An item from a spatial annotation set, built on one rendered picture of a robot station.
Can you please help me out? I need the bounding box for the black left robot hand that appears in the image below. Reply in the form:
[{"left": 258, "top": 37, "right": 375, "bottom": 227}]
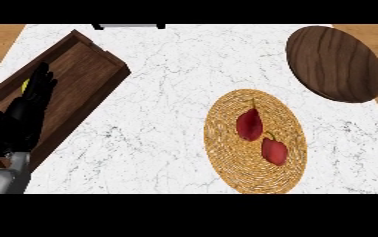
[{"left": 0, "top": 61, "right": 59, "bottom": 157}]

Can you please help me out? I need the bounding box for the round woven wicker placemat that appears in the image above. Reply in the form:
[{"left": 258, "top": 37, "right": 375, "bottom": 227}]
[{"left": 202, "top": 88, "right": 308, "bottom": 195}]

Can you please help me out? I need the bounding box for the dark brown wooden bowl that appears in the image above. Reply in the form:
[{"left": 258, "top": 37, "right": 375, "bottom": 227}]
[{"left": 285, "top": 25, "right": 378, "bottom": 104}]

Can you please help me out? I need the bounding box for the yellow-green item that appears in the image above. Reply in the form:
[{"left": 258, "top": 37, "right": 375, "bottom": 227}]
[{"left": 19, "top": 78, "right": 31, "bottom": 95}]

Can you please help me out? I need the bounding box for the brown wooden tray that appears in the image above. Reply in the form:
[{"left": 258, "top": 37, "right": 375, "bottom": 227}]
[{"left": 0, "top": 29, "right": 132, "bottom": 175}]

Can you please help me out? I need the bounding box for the grey appliance with black feet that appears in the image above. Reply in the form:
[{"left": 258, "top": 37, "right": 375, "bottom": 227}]
[{"left": 90, "top": 23, "right": 166, "bottom": 31}]

